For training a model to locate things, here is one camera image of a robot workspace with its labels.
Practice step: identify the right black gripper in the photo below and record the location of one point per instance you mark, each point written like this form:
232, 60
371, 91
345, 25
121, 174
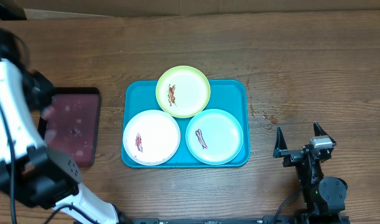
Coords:
292, 155

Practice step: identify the yellow-green plate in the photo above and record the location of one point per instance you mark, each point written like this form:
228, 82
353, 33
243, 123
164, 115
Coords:
183, 91

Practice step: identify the white plate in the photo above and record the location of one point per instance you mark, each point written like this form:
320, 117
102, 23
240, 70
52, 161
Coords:
151, 137

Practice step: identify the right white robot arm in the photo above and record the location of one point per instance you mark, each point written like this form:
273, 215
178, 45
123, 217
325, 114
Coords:
324, 197

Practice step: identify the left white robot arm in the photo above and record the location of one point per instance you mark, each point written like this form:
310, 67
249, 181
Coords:
31, 172

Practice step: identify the teal plastic tray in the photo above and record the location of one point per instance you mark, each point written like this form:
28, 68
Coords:
228, 95

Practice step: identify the dark red sponge tray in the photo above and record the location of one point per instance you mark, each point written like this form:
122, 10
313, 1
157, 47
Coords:
71, 125

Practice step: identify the light blue plate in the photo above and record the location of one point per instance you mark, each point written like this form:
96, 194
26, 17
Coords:
214, 137

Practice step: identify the cardboard backboard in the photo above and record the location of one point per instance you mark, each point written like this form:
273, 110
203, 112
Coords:
30, 9

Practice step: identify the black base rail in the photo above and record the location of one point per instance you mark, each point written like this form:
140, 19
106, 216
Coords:
264, 220

